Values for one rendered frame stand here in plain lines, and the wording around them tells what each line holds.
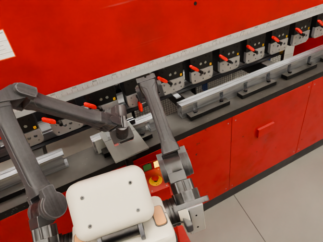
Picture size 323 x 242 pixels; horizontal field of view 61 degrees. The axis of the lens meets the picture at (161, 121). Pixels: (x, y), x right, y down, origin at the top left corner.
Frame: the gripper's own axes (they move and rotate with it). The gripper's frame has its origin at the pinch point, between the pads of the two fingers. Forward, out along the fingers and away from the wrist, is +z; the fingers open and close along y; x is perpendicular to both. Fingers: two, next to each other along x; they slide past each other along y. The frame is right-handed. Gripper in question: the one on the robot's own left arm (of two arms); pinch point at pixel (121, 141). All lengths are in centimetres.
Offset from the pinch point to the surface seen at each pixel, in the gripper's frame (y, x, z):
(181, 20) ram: -47, -37, -33
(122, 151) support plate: 1.5, 4.5, 0.7
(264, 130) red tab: -103, 16, 38
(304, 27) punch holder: -140, -26, -10
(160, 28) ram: -35, -36, -32
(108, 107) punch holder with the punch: -0.7, -19.7, -1.9
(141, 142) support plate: -9.2, 3.9, 0.7
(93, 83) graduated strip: 4.1, -26.6, -16.8
